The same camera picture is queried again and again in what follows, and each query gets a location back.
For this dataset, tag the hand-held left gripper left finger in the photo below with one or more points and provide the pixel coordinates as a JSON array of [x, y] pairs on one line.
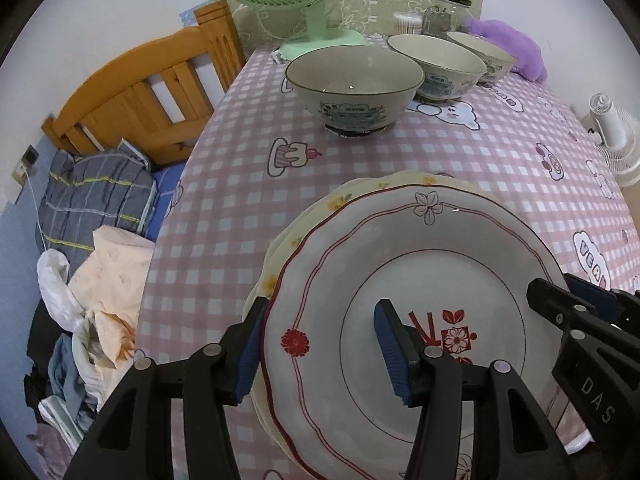
[[247, 355]]

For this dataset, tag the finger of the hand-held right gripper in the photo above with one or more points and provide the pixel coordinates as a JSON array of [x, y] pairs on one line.
[[595, 295], [560, 307]]

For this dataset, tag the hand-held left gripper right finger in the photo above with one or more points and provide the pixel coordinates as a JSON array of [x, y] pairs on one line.
[[392, 350]]

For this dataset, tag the large yellow floral plate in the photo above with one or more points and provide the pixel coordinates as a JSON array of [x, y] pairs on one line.
[[260, 290]]

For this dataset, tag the white plate with red pattern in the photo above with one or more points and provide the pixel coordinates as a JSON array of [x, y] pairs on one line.
[[325, 285]]

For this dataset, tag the cream bowl with blue print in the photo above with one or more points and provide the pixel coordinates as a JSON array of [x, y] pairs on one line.
[[495, 60], [440, 60], [350, 70]]

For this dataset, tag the peach printed cloth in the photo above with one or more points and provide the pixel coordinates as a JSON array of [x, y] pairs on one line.
[[115, 270]]

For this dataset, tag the white clip fan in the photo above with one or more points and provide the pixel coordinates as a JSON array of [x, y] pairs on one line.
[[612, 125]]

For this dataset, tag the blue bed sheet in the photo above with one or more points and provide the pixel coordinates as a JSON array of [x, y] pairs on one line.
[[165, 195]]

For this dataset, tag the blue cloth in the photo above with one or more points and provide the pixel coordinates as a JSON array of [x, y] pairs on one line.
[[65, 375]]

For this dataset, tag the pink checked tablecloth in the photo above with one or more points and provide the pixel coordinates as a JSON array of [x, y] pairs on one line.
[[225, 160]]

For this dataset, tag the dark cloth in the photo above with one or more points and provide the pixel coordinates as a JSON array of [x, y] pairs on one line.
[[40, 330]]

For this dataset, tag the white cloth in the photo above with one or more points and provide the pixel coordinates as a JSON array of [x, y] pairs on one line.
[[52, 275]]

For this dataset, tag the grey plaid blanket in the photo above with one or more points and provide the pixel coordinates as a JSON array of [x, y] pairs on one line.
[[90, 195]]

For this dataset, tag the purple plush toy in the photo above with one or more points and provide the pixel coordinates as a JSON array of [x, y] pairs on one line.
[[515, 45]]

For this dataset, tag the wooden bed headboard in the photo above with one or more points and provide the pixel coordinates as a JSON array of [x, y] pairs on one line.
[[125, 95]]

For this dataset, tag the glass jar with dark lid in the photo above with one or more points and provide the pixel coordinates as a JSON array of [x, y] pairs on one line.
[[440, 20]]

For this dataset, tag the green desk fan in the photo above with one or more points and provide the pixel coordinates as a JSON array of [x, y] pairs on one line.
[[320, 25]]

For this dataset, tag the wall socket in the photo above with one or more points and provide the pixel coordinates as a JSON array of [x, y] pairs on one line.
[[31, 156]]

